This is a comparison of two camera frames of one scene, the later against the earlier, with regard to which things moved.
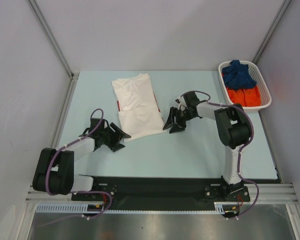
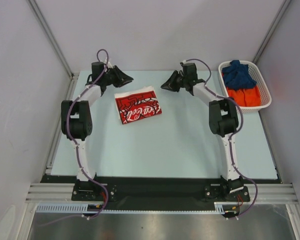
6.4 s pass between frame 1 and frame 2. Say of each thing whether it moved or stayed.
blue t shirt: stayed
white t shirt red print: moved
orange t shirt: stayed
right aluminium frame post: stayed
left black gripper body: moved
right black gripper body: moved
